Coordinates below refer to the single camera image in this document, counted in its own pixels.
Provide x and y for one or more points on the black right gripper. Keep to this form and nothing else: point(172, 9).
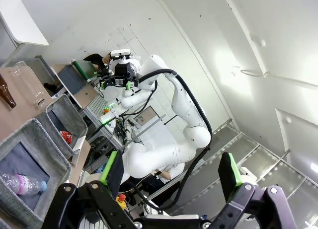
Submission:
point(123, 71)

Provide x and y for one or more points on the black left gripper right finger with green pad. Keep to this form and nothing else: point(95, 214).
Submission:
point(258, 201)

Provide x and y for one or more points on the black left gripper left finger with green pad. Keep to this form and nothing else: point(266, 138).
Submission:
point(82, 201)

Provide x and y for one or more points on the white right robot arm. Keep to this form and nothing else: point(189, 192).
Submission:
point(183, 107)

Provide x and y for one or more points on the grey felt basket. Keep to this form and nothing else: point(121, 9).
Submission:
point(67, 119)
point(29, 162)

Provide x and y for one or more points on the red drink can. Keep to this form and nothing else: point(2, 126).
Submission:
point(66, 136)

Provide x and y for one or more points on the person in black clothes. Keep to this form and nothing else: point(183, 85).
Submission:
point(95, 60)

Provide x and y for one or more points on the green lit white device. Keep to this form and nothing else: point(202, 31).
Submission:
point(109, 116)

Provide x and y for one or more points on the green conveyor belt unit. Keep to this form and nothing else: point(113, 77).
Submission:
point(85, 68)

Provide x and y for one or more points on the red emergency stop button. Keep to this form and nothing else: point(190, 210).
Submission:
point(121, 199)

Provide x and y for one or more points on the dark grey box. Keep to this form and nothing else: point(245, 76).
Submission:
point(70, 80)

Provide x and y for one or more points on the plastic bottle pink label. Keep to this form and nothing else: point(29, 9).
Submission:
point(23, 184)

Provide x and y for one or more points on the clear empty plastic bottle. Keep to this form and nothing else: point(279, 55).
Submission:
point(27, 83)

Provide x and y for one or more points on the person in white shirt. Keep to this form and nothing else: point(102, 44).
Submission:
point(170, 173)

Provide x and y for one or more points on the brown glass bottle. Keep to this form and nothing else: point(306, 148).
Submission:
point(5, 91)

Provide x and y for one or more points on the white shelf board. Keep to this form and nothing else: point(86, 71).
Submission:
point(21, 20)

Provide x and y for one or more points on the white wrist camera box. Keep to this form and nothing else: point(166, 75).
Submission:
point(120, 52)

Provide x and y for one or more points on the aluminium frame bar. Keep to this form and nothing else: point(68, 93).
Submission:
point(146, 128)

